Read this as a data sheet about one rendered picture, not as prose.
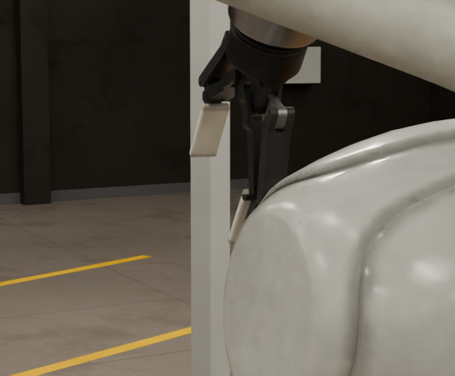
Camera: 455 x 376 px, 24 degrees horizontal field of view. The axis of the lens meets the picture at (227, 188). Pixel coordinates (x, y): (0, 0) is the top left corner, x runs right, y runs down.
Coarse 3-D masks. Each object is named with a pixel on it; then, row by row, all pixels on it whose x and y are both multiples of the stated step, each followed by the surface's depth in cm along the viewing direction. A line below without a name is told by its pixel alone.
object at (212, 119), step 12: (204, 108) 114; (216, 108) 115; (228, 108) 115; (204, 120) 115; (216, 120) 116; (204, 132) 117; (216, 132) 117; (192, 144) 118; (204, 144) 118; (216, 144) 118; (192, 156) 118; (204, 156) 119
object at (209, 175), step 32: (192, 0) 449; (192, 32) 451; (224, 32) 450; (192, 64) 452; (192, 96) 454; (192, 128) 456; (224, 128) 454; (192, 160) 457; (224, 160) 456; (192, 192) 459; (224, 192) 458; (192, 224) 461; (224, 224) 459; (192, 256) 463; (224, 256) 461; (192, 288) 464; (224, 288) 463; (192, 320) 466; (192, 352) 468; (224, 352) 466
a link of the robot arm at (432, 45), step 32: (224, 0) 75; (256, 0) 73; (288, 0) 71; (320, 0) 70; (352, 0) 69; (384, 0) 68; (416, 0) 68; (448, 0) 67; (320, 32) 71; (352, 32) 70; (384, 32) 68; (416, 32) 67; (448, 32) 66; (416, 64) 68; (448, 64) 67
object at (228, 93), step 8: (232, 72) 106; (240, 72) 105; (224, 80) 108; (232, 80) 106; (208, 88) 114; (216, 88) 111; (224, 88) 109; (232, 88) 109; (208, 96) 114; (216, 96) 113; (224, 96) 113; (232, 96) 113
